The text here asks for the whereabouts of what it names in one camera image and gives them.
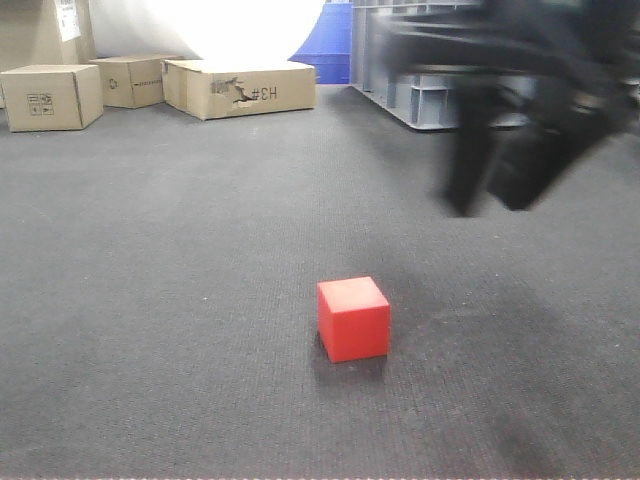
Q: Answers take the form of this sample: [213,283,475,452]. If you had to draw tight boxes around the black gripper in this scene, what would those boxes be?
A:
[379,0,640,218]

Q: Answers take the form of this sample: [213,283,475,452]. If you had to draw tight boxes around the red magnetic cube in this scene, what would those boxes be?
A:
[317,276,391,363]

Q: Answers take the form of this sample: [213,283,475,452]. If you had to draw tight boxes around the grey plastic pallet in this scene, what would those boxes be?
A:
[349,0,531,133]

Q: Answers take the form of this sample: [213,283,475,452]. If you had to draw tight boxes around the blue cone-shaped object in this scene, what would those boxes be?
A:
[289,2,353,85]

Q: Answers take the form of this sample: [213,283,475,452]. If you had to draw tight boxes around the dark grey fabric mat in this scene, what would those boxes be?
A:
[1,87,639,479]

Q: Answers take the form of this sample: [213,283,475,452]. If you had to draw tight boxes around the large torn cardboard box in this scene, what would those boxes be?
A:
[162,60,316,120]

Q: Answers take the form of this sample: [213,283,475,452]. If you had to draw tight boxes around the middle cardboard box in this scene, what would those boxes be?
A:
[89,54,184,109]

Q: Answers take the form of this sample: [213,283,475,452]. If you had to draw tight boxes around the left cardboard box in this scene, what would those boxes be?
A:
[1,65,104,133]

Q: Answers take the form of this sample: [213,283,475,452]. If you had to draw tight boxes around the tall cardboard box with label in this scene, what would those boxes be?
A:
[1,1,96,71]

